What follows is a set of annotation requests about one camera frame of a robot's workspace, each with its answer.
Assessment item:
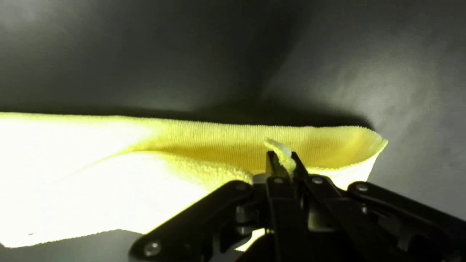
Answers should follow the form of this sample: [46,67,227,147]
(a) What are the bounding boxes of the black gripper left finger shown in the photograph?
[128,150,298,262]

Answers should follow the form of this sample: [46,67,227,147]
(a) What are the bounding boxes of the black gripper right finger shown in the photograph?
[289,150,466,262]

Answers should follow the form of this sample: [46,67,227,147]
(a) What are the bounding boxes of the yellow cloth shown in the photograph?
[0,111,390,249]

